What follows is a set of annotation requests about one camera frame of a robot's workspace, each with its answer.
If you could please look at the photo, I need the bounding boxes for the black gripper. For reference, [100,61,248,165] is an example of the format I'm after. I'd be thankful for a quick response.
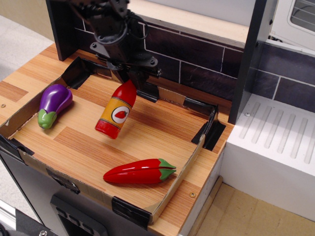
[90,42,162,90]

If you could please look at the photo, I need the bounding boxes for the red hot sauce bottle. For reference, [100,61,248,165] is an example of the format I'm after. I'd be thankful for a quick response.
[95,80,137,139]

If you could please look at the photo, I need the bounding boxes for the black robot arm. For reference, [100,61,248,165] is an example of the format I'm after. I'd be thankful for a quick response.
[67,0,161,90]

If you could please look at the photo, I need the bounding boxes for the purple toy eggplant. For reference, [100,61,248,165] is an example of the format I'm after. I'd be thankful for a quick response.
[37,84,73,129]

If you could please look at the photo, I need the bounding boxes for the red toy chili pepper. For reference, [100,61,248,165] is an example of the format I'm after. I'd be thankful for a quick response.
[103,158,176,184]

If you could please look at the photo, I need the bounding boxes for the wooden shelf board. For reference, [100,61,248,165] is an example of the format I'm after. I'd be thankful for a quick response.
[128,0,249,49]

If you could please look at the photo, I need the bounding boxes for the black oven control panel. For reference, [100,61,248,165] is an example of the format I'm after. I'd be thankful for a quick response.
[50,195,108,236]

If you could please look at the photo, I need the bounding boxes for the white toy sink drainboard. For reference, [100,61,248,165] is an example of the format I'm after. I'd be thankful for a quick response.
[220,95,315,220]

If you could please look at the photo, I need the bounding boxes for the white toy appliance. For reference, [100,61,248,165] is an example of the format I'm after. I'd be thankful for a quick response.
[270,0,315,50]

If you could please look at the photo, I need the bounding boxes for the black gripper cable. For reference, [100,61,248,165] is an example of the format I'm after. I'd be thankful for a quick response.
[127,12,150,41]

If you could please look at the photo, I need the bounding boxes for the black shelf post left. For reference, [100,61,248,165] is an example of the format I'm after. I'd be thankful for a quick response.
[46,0,79,61]

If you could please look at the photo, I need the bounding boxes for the black shelf post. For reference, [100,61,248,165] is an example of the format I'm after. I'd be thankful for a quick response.
[46,0,79,61]
[228,0,278,124]

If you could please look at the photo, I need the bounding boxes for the black shelf post right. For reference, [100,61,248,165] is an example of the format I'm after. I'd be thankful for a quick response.
[228,0,278,124]

